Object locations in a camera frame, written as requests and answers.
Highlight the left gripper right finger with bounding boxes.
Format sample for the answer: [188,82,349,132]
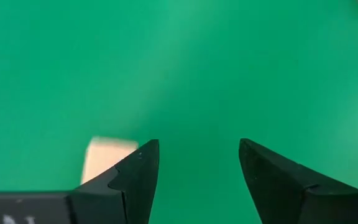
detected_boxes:
[238,138,358,224]

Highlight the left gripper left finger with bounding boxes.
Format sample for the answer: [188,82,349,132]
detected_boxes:
[67,139,160,224]

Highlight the natural wood block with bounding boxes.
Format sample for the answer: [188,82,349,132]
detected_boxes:
[80,136,140,185]

